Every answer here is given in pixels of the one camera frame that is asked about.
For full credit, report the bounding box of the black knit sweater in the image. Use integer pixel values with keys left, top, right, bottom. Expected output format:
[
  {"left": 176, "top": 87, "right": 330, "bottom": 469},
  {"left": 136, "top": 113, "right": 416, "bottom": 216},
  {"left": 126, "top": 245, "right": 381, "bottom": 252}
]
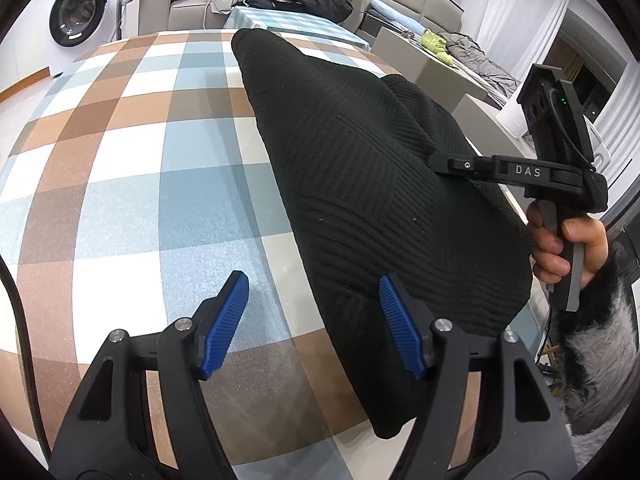
[{"left": 231, "top": 29, "right": 533, "bottom": 439}]

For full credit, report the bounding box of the person's right hand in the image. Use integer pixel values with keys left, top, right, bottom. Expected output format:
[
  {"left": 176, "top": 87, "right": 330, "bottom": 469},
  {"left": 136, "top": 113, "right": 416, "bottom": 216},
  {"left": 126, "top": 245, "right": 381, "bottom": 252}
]
[{"left": 525, "top": 202, "right": 612, "bottom": 291}]

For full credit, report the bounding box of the white paper towel roll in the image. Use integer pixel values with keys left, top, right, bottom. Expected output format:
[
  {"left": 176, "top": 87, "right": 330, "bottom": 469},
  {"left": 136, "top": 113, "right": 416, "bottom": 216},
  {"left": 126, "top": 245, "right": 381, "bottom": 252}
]
[{"left": 497, "top": 100, "right": 533, "bottom": 144}]

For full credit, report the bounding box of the grey cabinet box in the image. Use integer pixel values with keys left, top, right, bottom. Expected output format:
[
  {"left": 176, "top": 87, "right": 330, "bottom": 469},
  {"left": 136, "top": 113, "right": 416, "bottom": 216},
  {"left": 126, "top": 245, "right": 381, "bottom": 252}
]
[{"left": 372, "top": 28, "right": 535, "bottom": 158}]

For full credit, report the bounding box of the grey crumpled blanket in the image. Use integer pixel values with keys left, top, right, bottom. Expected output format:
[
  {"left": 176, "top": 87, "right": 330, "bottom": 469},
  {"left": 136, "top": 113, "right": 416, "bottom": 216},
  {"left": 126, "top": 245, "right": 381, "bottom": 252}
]
[{"left": 440, "top": 32, "right": 520, "bottom": 99}]

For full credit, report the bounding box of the green toy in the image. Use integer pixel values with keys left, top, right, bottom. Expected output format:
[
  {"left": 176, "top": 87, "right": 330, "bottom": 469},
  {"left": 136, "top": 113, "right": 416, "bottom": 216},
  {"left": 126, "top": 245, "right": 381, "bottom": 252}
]
[{"left": 421, "top": 28, "right": 454, "bottom": 66}]

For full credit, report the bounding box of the plaid brown blue tablecloth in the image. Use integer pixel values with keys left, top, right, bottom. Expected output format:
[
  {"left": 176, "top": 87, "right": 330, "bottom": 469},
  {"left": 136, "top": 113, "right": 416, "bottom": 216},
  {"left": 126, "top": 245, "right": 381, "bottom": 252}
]
[{"left": 0, "top": 29, "right": 547, "bottom": 480}]

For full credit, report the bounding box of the fuzzy grey black sleeve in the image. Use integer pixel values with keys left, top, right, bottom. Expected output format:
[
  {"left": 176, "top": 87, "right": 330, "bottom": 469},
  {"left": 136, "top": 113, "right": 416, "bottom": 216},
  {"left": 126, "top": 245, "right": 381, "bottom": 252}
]
[{"left": 556, "top": 259, "right": 634, "bottom": 436}]

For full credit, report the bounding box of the light blue pillow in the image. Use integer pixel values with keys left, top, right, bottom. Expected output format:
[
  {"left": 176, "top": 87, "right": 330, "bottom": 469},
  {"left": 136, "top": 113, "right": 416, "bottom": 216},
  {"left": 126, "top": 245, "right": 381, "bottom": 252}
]
[{"left": 370, "top": 0, "right": 425, "bottom": 35}]

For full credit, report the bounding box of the grey sofa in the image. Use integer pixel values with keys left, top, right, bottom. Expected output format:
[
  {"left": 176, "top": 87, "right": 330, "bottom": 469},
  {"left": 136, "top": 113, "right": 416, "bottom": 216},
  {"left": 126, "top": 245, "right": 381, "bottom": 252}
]
[{"left": 138, "top": 0, "right": 228, "bottom": 36}]

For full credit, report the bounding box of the white front-load washing machine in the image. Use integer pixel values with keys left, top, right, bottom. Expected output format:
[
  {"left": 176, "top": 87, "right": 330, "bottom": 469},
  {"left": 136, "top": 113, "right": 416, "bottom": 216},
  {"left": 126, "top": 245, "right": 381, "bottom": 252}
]
[{"left": 44, "top": 0, "right": 120, "bottom": 76}]

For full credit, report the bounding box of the black cable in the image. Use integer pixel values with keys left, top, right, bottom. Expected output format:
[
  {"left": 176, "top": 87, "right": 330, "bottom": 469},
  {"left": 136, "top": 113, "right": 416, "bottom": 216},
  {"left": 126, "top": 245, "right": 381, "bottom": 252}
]
[{"left": 0, "top": 253, "right": 54, "bottom": 461}]

